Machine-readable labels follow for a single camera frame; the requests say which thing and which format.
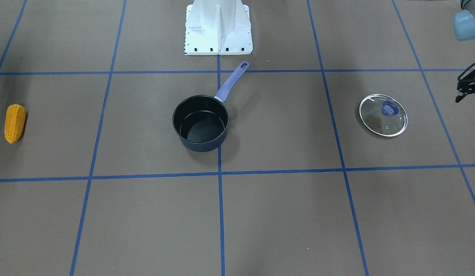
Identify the glass pot lid blue knob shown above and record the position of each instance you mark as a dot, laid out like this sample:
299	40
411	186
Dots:
383	115

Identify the yellow toy corn cob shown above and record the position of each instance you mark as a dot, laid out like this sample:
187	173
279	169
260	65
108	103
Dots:
14	123

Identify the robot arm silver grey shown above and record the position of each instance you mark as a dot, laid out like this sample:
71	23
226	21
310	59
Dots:
464	21

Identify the dark blue saucepan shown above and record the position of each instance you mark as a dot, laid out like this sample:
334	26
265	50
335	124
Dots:
201	121

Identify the white pedestal column with base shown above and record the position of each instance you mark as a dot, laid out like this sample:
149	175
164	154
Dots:
217	27

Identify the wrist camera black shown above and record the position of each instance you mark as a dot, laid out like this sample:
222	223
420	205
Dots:
466	85

